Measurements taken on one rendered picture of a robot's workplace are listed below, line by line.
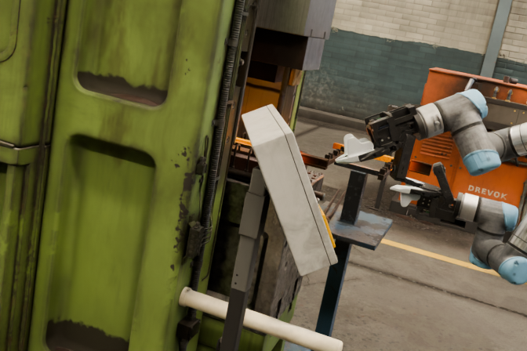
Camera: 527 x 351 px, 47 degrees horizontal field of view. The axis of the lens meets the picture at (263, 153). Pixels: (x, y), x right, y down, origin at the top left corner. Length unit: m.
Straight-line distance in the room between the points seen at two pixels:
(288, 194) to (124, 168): 0.67
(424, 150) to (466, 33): 4.22
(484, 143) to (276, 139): 0.53
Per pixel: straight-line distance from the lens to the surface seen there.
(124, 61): 1.67
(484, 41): 9.27
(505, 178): 5.31
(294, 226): 1.17
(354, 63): 9.44
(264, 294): 1.86
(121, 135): 1.62
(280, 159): 1.12
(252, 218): 1.32
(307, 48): 1.74
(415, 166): 2.48
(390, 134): 1.41
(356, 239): 2.27
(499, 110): 5.09
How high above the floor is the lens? 1.39
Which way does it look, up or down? 12 degrees down
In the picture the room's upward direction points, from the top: 11 degrees clockwise
